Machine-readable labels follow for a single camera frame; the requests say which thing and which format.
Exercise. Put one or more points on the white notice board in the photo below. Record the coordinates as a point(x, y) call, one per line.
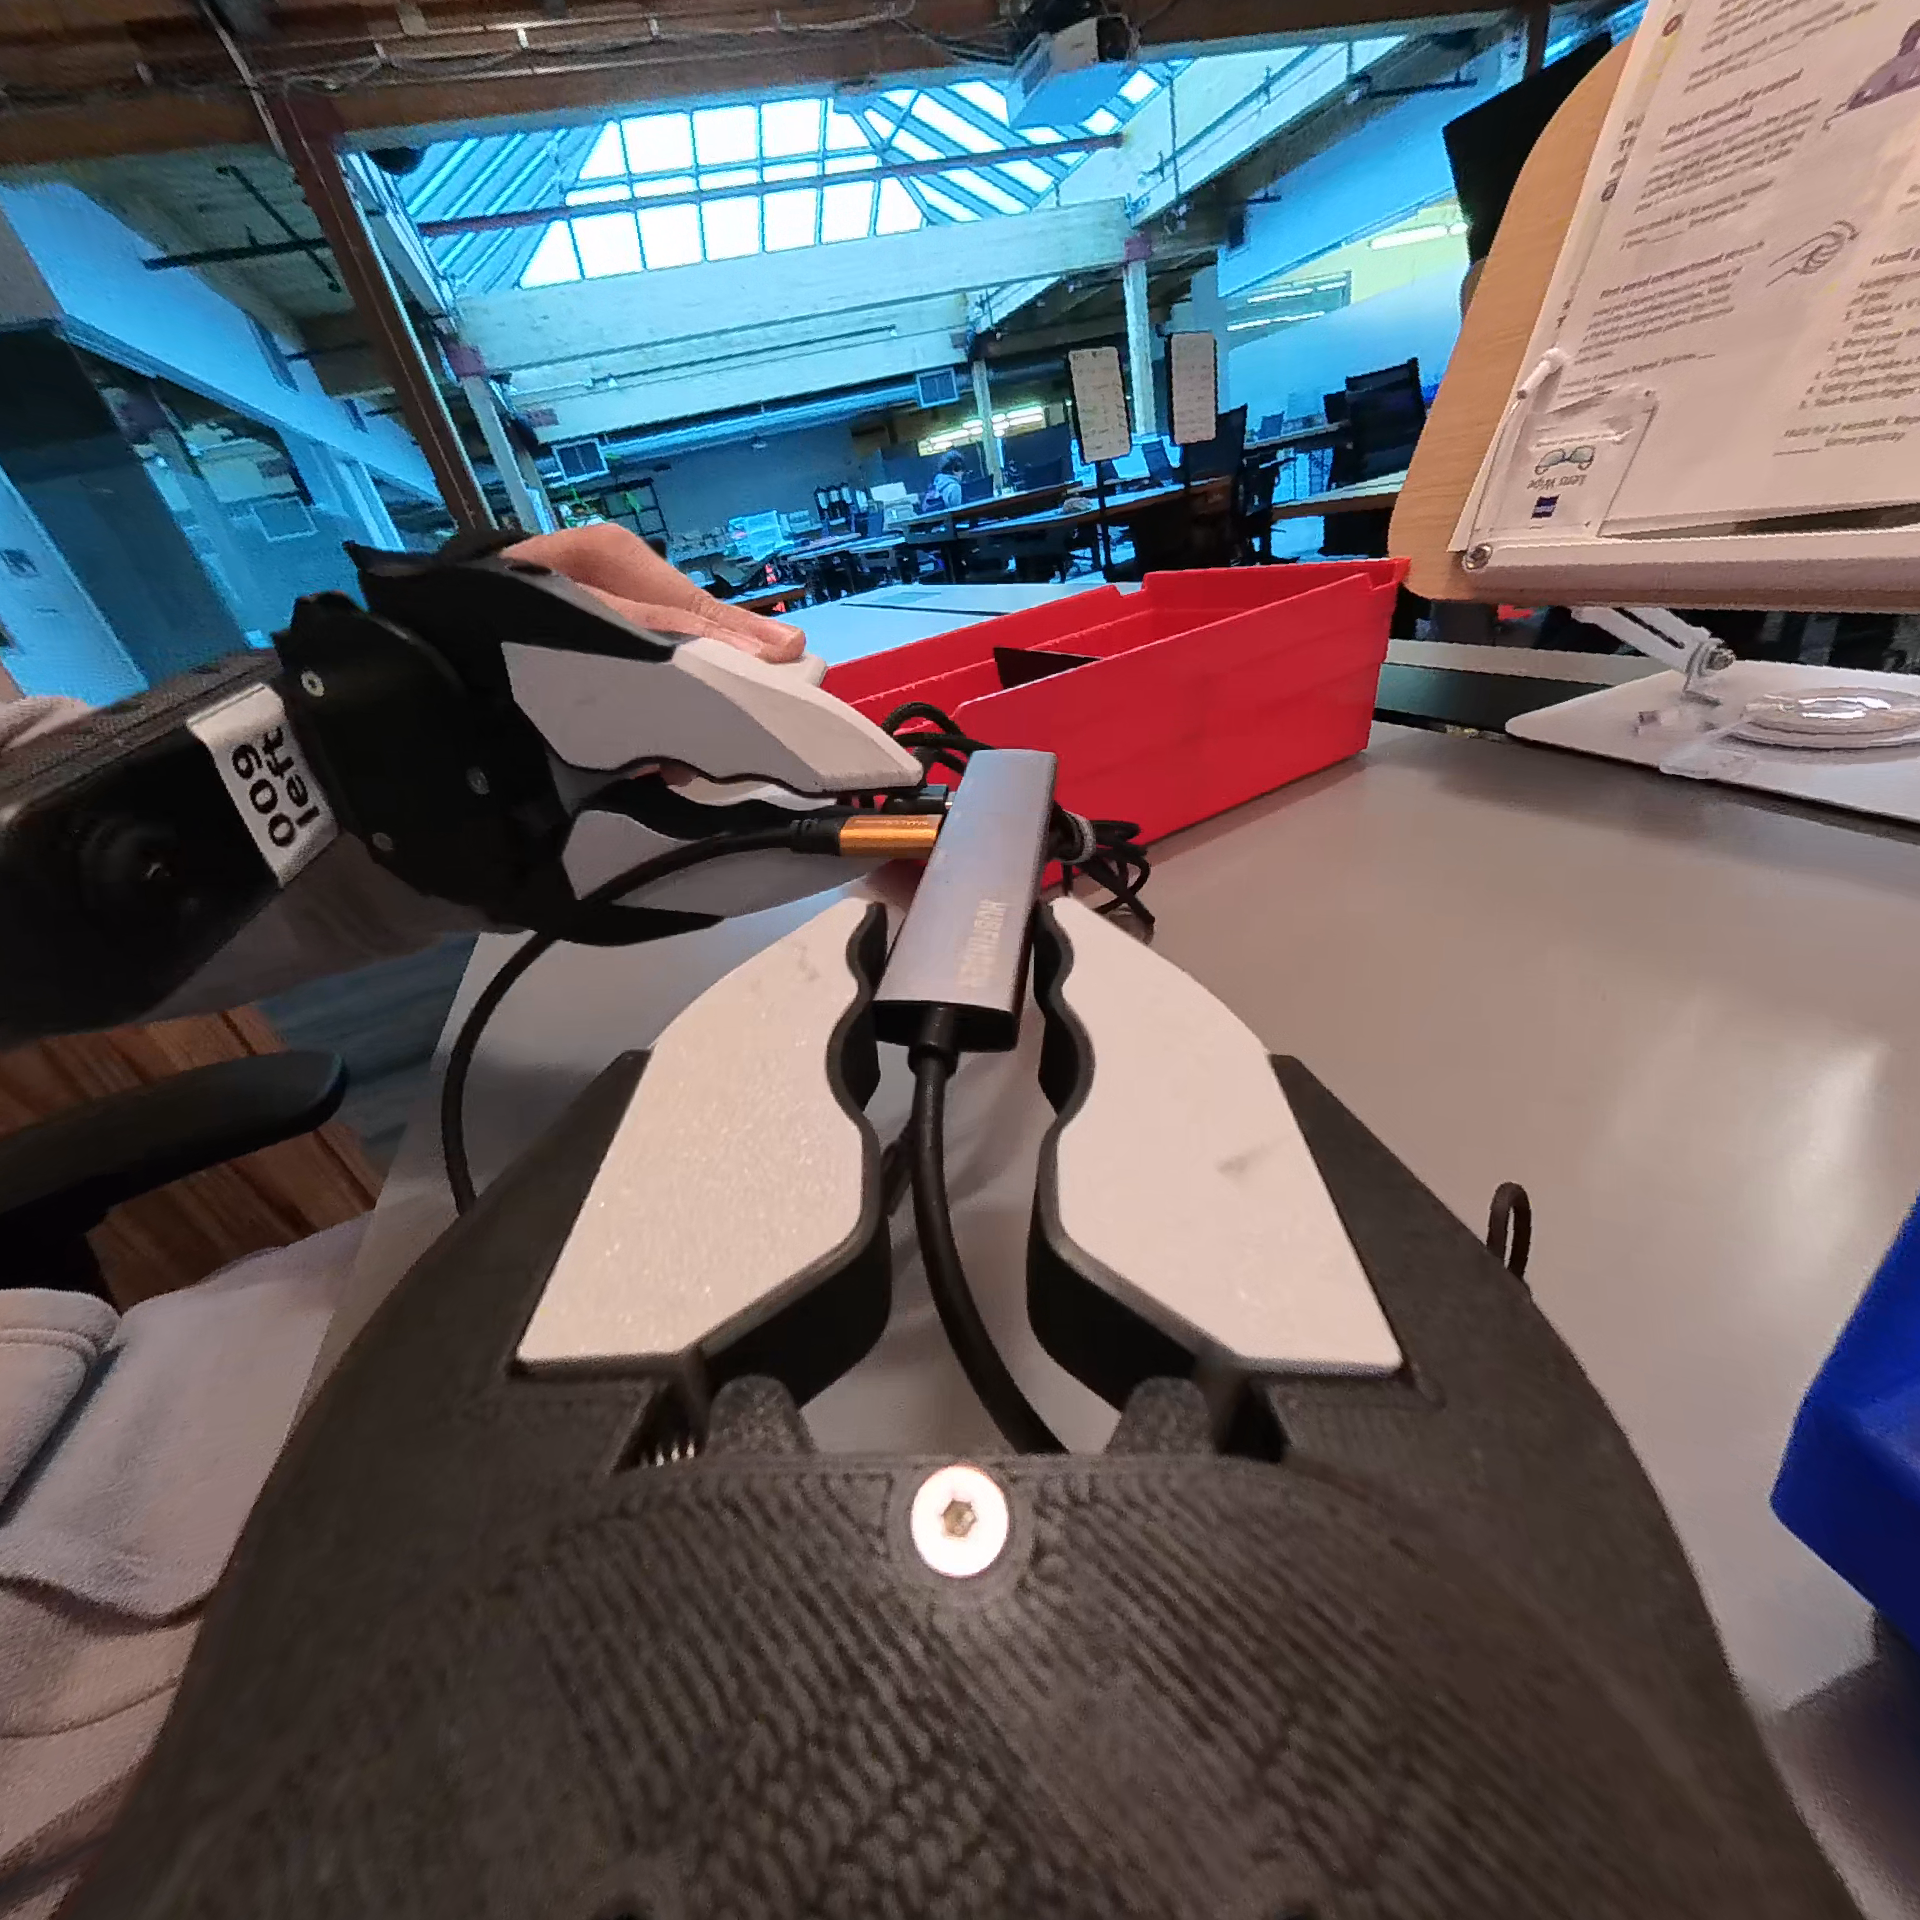
point(1097, 402)
point(1196, 387)

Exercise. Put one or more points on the blue plastic bin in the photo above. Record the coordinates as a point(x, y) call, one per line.
point(1861, 1425)

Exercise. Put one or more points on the person's grey clothing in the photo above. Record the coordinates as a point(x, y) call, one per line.
point(105, 1499)

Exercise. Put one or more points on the red plastic bin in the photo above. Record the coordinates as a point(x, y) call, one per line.
point(1202, 692)

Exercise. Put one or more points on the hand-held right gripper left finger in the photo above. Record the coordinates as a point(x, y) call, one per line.
point(706, 1142)

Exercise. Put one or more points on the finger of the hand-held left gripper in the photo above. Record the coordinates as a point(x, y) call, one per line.
point(734, 721)
point(632, 869)

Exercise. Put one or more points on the black chair armrest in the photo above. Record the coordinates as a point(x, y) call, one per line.
point(149, 1124)

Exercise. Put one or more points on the ceiling projector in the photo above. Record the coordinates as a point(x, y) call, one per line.
point(1068, 67)

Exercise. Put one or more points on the grey USB hub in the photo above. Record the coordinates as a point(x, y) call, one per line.
point(975, 885)

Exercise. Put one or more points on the wooden document stand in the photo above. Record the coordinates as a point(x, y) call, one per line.
point(1470, 420)

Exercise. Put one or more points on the blue header leaflet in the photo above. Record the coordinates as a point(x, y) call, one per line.
point(1741, 224)

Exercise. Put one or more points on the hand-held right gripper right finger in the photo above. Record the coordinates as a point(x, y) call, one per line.
point(1202, 1156)

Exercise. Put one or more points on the person's left hand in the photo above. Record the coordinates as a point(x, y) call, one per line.
point(645, 576)

